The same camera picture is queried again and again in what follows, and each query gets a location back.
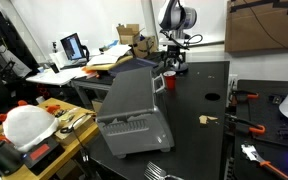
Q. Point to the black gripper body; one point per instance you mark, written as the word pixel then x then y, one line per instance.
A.
pixel 174 58

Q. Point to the red plastic cup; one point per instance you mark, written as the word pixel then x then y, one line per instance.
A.
pixel 170 78

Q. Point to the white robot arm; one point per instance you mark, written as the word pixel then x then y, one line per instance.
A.
pixel 173 18

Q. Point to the cardboard box on desk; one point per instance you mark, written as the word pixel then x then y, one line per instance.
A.
pixel 142 46

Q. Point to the blue plastic bin lid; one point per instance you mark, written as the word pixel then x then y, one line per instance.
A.
pixel 132 64

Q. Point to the large cardboard box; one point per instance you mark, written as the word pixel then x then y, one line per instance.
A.
pixel 256 25

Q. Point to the laptop computer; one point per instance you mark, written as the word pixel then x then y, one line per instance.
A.
pixel 76 53

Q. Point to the orange clamp left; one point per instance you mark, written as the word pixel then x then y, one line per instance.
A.
pixel 252 127

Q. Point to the silver fork inner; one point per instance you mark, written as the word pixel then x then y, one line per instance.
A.
pixel 151 165

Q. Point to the silver fork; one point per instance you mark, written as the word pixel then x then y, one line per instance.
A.
pixel 151 165
pixel 155 175

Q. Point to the wooden side table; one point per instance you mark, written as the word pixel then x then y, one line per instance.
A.
pixel 51 105

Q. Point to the silver fork outer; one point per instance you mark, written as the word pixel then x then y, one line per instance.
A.
pixel 155 175

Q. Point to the white plush with orange ears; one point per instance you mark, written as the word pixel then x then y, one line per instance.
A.
pixel 27 125

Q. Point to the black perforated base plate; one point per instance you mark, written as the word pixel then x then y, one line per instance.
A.
pixel 273 144

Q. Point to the orange handled scraper tool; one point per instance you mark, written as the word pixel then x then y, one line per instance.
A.
pixel 252 154

